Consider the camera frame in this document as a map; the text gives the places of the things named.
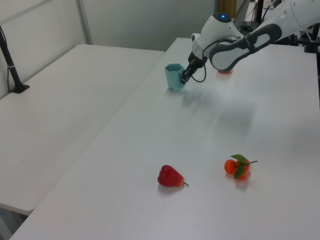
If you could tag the red toy pear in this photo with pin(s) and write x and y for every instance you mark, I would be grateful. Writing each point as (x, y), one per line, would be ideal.
(168, 176)

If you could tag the white side table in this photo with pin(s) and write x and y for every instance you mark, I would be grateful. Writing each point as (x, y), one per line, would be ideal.
(62, 112)

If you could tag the teal hexagonal mug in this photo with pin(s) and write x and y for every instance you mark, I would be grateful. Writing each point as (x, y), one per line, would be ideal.
(173, 76)

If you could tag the small oranges with leaves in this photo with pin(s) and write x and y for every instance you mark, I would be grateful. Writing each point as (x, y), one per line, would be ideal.
(236, 167)

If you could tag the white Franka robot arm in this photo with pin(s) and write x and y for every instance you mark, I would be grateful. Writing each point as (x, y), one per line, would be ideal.
(250, 42)

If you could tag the black pole with base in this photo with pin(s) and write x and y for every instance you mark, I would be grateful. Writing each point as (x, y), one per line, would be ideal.
(11, 67)

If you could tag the large orange fruit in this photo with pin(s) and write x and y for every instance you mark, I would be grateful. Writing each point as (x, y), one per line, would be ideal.
(225, 72)

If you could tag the grey partition frame post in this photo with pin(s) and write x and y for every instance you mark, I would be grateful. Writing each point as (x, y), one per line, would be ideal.
(84, 22)

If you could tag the orange wooden board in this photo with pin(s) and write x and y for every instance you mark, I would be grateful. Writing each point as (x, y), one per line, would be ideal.
(226, 7)

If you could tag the black camera stand clamp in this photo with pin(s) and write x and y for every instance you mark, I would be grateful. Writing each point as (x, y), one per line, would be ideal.
(312, 40)

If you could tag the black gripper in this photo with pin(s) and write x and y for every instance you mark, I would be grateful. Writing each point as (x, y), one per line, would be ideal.
(196, 60)

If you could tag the black upright stand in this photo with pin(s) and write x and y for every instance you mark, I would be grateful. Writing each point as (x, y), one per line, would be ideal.
(260, 10)

